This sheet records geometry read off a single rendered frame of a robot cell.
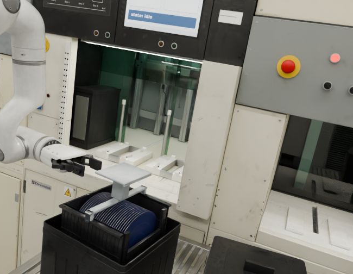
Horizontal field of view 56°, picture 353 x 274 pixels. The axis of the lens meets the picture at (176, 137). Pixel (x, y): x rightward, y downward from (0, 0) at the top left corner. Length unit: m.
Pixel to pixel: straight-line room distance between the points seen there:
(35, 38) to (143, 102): 1.32
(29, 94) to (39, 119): 0.50
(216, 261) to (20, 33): 0.83
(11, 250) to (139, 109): 1.11
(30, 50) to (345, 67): 0.89
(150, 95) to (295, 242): 1.38
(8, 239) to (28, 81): 1.03
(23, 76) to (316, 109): 0.86
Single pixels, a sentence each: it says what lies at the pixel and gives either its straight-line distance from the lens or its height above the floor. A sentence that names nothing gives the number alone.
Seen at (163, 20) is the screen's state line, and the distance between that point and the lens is 1.20.
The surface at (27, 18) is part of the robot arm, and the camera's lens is 1.00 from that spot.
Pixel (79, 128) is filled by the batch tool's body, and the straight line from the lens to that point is 1.71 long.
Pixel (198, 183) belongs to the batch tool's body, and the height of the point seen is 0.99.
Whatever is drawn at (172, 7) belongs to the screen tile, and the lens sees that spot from 1.19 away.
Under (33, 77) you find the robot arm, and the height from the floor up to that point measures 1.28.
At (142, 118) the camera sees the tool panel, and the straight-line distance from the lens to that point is 2.26.
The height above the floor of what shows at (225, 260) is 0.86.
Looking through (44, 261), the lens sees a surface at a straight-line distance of 1.00.
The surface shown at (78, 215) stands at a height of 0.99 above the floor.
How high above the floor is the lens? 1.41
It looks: 14 degrees down
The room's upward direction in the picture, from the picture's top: 10 degrees clockwise
